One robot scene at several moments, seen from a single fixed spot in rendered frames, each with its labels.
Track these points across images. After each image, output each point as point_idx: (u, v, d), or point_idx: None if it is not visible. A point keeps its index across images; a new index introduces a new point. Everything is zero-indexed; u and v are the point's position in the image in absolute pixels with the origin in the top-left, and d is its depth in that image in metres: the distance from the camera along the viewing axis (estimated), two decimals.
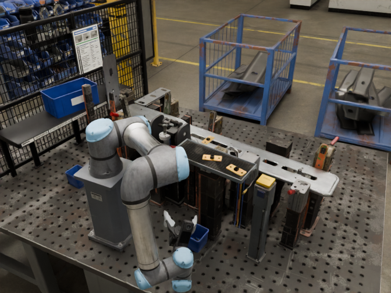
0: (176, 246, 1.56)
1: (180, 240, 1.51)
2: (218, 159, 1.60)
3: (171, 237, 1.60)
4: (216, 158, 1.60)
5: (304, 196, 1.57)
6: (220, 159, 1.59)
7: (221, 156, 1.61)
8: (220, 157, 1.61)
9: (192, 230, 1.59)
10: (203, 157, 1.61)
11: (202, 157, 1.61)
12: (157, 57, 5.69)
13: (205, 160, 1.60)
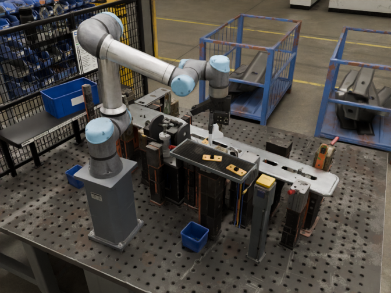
0: (223, 107, 1.46)
1: (206, 103, 1.46)
2: (218, 159, 1.60)
3: (225, 120, 1.48)
4: (216, 158, 1.60)
5: (304, 196, 1.57)
6: (220, 159, 1.60)
7: (221, 156, 1.61)
8: (220, 157, 1.61)
9: None
10: (203, 157, 1.61)
11: (202, 157, 1.61)
12: (157, 57, 5.69)
13: (205, 160, 1.60)
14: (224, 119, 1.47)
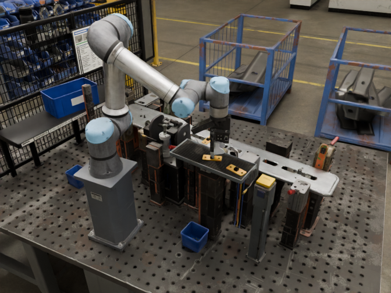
0: (223, 125, 1.50)
1: (207, 122, 1.49)
2: (218, 159, 1.60)
3: (225, 138, 1.51)
4: (216, 158, 1.60)
5: (304, 196, 1.57)
6: (220, 159, 1.60)
7: (221, 156, 1.61)
8: (220, 157, 1.61)
9: None
10: (203, 157, 1.61)
11: (202, 157, 1.61)
12: (157, 57, 5.69)
13: (205, 160, 1.60)
14: (224, 138, 1.51)
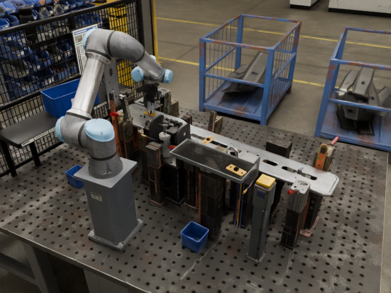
0: (152, 90, 2.15)
1: (143, 85, 2.18)
2: (152, 114, 2.26)
3: (153, 99, 2.17)
4: (152, 114, 2.27)
5: (304, 196, 1.57)
6: (153, 115, 2.26)
7: (156, 113, 2.27)
8: (155, 114, 2.27)
9: None
10: (144, 111, 2.29)
11: (144, 111, 2.30)
12: (157, 57, 5.69)
13: (144, 113, 2.28)
14: (152, 99, 2.17)
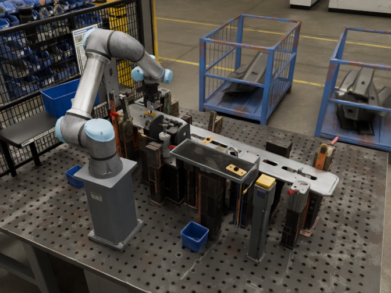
0: (152, 90, 2.15)
1: (143, 85, 2.18)
2: (152, 114, 2.26)
3: (153, 99, 2.17)
4: (152, 114, 2.27)
5: (304, 196, 1.57)
6: (153, 115, 2.26)
7: (156, 113, 2.27)
8: (155, 114, 2.27)
9: None
10: (144, 111, 2.29)
11: (144, 111, 2.30)
12: (157, 57, 5.69)
13: (144, 113, 2.28)
14: (152, 99, 2.17)
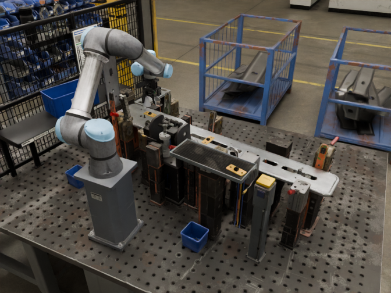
0: (152, 85, 2.14)
1: (143, 81, 2.16)
2: (152, 115, 2.26)
3: (152, 95, 2.15)
4: (152, 114, 2.27)
5: (304, 196, 1.57)
6: (153, 115, 2.26)
7: (156, 114, 2.27)
8: (155, 115, 2.27)
9: None
10: (144, 113, 2.30)
11: (144, 112, 2.30)
12: (157, 57, 5.69)
13: (144, 114, 2.28)
14: (152, 94, 2.15)
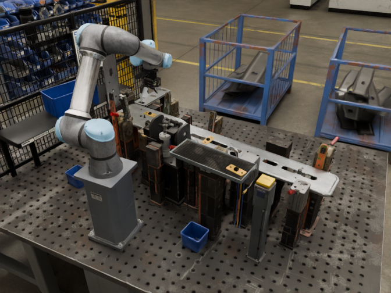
0: (151, 76, 2.11)
1: (142, 71, 2.13)
2: (152, 115, 2.26)
3: (152, 85, 2.12)
4: (152, 114, 2.27)
5: (304, 196, 1.57)
6: (153, 115, 2.26)
7: (156, 114, 2.27)
8: (155, 115, 2.27)
9: None
10: (144, 113, 2.30)
11: (144, 112, 2.30)
12: None
13: (144, 114, 2.28)
14: (152, 85, 2.12)
